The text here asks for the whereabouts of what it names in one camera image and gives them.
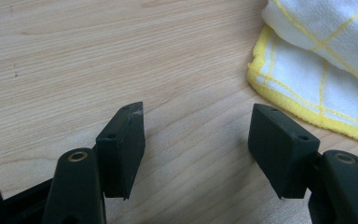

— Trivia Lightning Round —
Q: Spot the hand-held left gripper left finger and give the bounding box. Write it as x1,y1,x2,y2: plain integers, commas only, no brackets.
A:
94,101,146,201

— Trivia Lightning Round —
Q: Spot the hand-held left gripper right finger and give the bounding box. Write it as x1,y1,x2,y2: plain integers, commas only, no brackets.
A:
247,103,321,200

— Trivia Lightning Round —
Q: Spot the white cloth with yellow grid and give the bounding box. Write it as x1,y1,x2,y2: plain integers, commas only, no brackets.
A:
246,0,358,147

